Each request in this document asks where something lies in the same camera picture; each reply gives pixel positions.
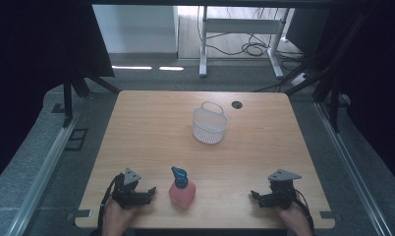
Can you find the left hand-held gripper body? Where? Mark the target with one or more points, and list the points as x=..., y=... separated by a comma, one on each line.
x=131, y=177

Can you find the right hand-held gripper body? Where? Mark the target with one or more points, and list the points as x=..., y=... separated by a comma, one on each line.
x=282, y=193

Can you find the pink bottle with blue pump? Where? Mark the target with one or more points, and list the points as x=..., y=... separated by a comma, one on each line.
x=182, y=193

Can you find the white plastic basket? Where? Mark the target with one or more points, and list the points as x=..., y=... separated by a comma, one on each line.
x=208, y=131

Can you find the person's right hand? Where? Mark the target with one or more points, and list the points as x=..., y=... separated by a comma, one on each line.
x=295, y=216

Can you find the person's left hand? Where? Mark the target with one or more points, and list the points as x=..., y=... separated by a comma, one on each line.
x=117, y=214

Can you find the black metal stand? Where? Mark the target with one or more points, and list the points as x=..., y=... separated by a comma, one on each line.
x=67, y=98
x=333, y=98

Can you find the white power strip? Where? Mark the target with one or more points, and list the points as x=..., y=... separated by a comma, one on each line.
x=300, y=79

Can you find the black curtain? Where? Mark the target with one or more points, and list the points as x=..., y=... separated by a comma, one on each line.
x=375, y=82
x=38, y=65

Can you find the dark cabinet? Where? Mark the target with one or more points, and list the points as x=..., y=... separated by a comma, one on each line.
x=305, y=29

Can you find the black floor frame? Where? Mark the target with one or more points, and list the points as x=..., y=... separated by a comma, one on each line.
x=77, y=139

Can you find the aluminium rail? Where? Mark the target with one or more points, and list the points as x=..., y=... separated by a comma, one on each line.
x=41, y=177
x=352, y=170

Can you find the white desk frame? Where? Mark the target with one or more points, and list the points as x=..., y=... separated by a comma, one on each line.
x=241, y=25

